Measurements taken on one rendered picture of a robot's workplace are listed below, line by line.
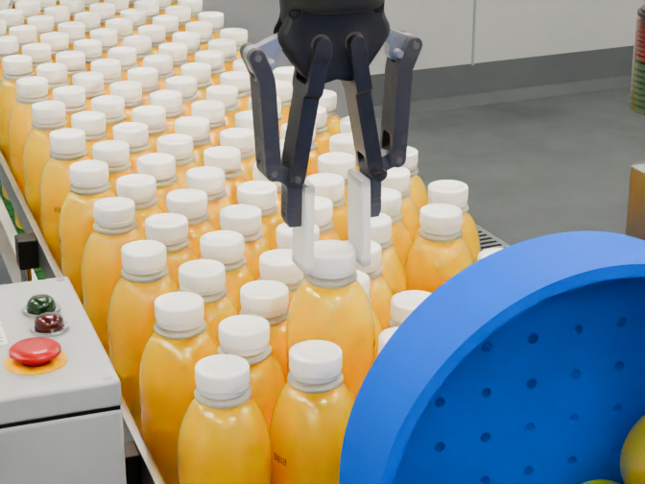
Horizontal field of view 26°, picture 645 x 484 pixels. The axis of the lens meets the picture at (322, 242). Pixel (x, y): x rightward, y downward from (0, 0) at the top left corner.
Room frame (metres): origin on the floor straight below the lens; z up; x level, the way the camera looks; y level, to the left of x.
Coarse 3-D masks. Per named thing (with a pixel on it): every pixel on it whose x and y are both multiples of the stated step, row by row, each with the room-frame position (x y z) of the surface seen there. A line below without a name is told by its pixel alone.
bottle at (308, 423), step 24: (288, 384) 0.92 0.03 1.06; (312, 384) 0.90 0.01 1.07; (336, 384) 0.90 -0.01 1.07; (288, 408) 0.90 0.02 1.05; (312, 408) 0.89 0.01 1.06; (336, 408) 0.90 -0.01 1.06; (288, 432) 0.89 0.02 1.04; (312, 432) 0.89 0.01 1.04; (336, 432) 0.89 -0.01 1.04; (288, 456) 0.89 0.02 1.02; (312, 456) 0.88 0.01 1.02; (336, 456) 0.89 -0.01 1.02; (288, 480) 0.89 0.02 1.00; (312, 480) 0.88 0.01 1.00; (336, 480) 0.89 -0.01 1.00
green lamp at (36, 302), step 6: (42, 294) 0.98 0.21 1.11; (30, 300) 0.97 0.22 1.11; (36, 300) 0.97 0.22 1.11; (42, 300) 0.97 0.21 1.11; (48, 300) 0.97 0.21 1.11; (54, 300) 0.97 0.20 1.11; (30, 306) 0.96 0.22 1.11; (36, 306) 0.96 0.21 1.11; (42, 306) 0.96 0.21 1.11; (48, 306) 0.96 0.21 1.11; (54, 306) 0.97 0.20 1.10; (36, 312) 0.96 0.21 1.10
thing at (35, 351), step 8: (16, 344) 0.89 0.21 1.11; (24, 344) 0.89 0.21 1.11; (32, 344) 0.89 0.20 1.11; (40, 344) 0.89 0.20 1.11; (48, 344) 0.89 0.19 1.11; (56, 344) 0.89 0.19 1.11; (16, 352) 0.87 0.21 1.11; (24, 352) 0.87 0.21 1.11; (32, 352) 0.87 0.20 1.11; (40, 352) 0.87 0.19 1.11; (48, 352) 0.87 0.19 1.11; (56, 352) 0.88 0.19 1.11; (16, 360) 0.87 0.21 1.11; (24, 360) 0.87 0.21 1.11; (32, 360) 0.87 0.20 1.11; (40, 360) 0.87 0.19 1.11; (48, 360) 0.87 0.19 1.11
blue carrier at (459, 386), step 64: (512, 256) 0.76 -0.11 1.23; (576, 256) 0.75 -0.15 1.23; (640, 256) 0.75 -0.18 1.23; (448, 320) 0.72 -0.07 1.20; (512, 320) 0.77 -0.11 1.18; (576, 320) 0.78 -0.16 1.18; (640, 320) 0.80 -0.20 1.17; (384, 384) 0.72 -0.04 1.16; (448, 384) 0.76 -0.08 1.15; (512, 384) 0.77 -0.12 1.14; (576, 384) 0.79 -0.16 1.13; (640, 384) 0.80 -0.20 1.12; (384, 448) 0.69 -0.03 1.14; (448, 448) 0.76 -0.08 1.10; (512, 448) 0.77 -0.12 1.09; (576, 448) 0.79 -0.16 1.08
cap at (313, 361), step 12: (300, 348) 0.92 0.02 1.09; (312, 348) 0.92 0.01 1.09; (324, 348) 0.92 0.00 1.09; (336, 348) 0.92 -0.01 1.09; (300, 360) 0.90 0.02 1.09; (312, 360) 0.90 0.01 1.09; (324, 360) 0.90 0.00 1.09; (336, 360) 0.91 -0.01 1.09; (300, 372) 0.90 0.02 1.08; (312, 372) 0.90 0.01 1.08; (324, 372) 0.90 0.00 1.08; (336, 372) 0.91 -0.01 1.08
